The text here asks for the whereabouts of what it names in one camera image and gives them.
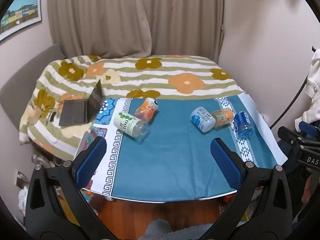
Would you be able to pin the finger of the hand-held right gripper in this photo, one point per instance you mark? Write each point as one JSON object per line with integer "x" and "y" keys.
{"x": 307, "y": 128}

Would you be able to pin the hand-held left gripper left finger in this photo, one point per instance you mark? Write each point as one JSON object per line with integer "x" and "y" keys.
{"x": 90, "y": 163}

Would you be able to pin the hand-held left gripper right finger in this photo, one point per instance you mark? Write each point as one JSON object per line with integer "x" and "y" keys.
{"x": 225, "y": 165}

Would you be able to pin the small orange label cup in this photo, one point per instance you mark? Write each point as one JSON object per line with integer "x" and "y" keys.
{"x": 222, "y": 116}

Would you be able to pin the white cup with blue label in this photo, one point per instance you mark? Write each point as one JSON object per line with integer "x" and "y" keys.
{"x": 202, "y": 119}

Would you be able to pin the green-white label plastic bottle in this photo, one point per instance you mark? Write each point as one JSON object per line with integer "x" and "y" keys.
{"x": 125, "y": 124}

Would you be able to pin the orange print clear cup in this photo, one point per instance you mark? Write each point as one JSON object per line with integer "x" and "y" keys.
{"x": 146, "y": 110}

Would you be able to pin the person's right hand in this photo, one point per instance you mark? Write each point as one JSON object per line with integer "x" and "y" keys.
{"x": 307, "y": 188}

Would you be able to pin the white cloth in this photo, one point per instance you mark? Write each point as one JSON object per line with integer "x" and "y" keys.
{"x": 313, "y": 80}

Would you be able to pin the blue patterned tablecloth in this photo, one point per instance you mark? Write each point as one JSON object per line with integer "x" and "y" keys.
{"x": 175, "y": 155}

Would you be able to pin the dark grey laptop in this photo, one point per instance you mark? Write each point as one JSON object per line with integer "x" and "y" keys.
{"x": 73, "y": 112}

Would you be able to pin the small black object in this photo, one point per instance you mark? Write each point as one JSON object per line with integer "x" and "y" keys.
{"x": 52, "y": 117}

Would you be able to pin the grey fluffy cloth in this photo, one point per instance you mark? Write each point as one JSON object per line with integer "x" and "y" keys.
{"x": 160, "y": 230}

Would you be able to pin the floral striped blanket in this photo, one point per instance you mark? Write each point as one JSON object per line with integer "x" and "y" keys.
{"x": 150, "y": 80}

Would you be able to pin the grey padded headboard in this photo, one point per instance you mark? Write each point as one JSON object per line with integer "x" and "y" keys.
{"x": 25, "y": 75}

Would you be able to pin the beige curtain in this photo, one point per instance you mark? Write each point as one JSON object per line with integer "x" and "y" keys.
{"x": 125, "y": 17}

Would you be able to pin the framed wall poster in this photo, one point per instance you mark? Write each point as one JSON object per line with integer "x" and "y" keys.
{"x": 21, "y": 13}

